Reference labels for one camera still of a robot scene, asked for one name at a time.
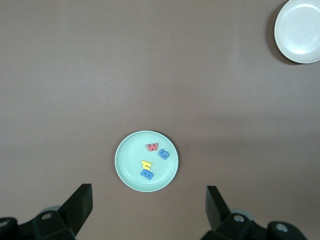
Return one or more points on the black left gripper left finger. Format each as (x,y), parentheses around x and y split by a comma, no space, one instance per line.
(80,207)

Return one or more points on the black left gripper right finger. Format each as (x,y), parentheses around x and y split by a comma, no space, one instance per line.
(215,210)

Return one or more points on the blue foam letter m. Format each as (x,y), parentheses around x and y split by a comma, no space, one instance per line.
(147,174)

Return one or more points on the blue foam letter g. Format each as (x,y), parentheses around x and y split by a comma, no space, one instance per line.
(161,154)

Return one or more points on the yellow foam letter h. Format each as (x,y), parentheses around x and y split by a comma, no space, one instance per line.
(146,163)

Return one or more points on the red foam letter w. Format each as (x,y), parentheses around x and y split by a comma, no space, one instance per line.
(152,147)

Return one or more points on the green plate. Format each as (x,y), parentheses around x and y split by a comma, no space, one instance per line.
(130,160)

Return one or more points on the beige plate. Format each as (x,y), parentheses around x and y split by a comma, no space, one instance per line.
(300,32)

